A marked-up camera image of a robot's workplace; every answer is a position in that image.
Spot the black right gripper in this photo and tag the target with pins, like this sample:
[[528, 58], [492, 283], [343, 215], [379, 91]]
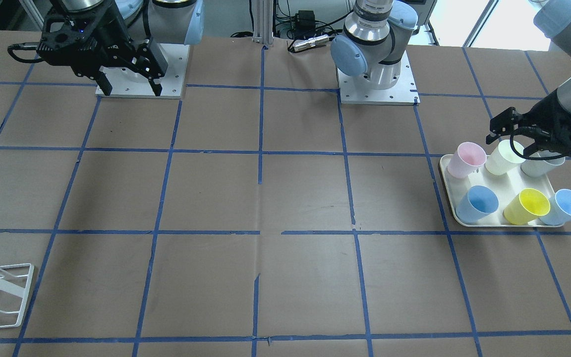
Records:
[[108, 30]]

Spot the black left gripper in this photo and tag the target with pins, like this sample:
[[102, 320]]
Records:
[[557, 117]]

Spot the pink plastic cup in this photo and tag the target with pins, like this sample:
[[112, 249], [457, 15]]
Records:
[[468, 157]]

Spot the cream plastic cup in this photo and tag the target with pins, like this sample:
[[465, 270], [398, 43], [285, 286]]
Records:
[[503, 159]]

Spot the grey plastic cup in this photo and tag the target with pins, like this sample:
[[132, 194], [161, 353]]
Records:
[[538, 168]]

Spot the yellow plastic cup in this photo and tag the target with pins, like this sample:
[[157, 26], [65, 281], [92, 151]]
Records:
[[527, 205]]

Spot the blue plastic cup near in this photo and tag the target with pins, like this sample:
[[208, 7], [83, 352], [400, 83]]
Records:
[[477, 203]]

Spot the light blue plastic cup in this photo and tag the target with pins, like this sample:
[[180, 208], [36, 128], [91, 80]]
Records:
[[560, 208]]

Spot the cream rectangular tray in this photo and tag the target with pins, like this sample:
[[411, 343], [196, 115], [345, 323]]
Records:
[[505, 187]]

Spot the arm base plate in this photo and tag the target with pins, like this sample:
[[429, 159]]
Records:
[[127, 84], [355, 91]]

